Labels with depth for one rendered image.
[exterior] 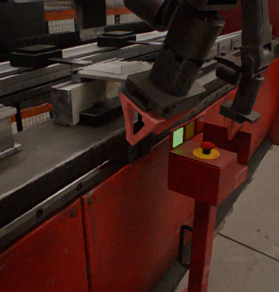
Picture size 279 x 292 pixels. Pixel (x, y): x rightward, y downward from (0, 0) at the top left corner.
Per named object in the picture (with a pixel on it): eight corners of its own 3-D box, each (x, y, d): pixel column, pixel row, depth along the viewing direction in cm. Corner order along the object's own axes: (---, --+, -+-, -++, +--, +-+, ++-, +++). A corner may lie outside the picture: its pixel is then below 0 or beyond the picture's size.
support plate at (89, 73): (171, 90, 78) (172, 85, 77) (77, 76, 90) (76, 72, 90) (203, 75, 92) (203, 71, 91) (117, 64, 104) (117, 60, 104)
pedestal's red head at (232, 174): (216, 207, 95) (222, 145, 88) (166, 189, 104) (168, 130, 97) (246, 178, 110) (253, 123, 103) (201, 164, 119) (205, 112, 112)
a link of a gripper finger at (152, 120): (103, 131, 52) (124, 77, 46) (137, 118, 57) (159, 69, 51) (135, 163, 49) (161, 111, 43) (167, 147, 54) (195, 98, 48)
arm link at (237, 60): (255, 58, 85) (273, 49, 90) (217, 41, 91) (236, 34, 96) (244, 100, 93) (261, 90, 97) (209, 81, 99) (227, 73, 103)
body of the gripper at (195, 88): (120, 87, 46) (141, 36, 42) (169, 73, 54) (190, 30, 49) (156, 118, 44) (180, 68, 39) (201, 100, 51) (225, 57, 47)
